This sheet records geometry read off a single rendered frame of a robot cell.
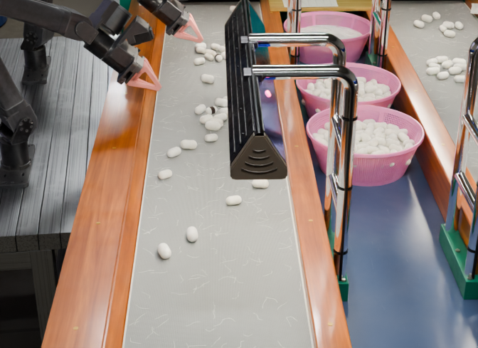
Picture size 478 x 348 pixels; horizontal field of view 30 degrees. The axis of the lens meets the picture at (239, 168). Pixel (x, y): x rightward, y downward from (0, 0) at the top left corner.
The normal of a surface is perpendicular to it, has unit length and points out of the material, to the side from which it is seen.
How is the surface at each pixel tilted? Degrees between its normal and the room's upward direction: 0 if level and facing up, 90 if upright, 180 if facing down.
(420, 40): 0
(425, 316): 0
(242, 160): 90
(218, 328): 0
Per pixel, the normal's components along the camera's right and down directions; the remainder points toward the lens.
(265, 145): 0.03, 0.47
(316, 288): 0.00, -0.88
